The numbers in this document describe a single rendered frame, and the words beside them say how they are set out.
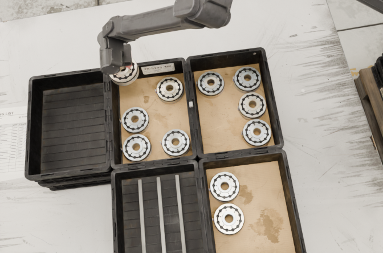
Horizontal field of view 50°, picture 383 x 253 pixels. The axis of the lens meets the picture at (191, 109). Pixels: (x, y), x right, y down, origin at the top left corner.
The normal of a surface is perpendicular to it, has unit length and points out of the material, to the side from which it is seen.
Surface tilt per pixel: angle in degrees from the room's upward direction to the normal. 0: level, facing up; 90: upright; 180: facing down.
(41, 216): 0
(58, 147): 0
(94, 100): 0
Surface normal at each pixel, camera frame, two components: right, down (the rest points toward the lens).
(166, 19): -0.78, -0.07
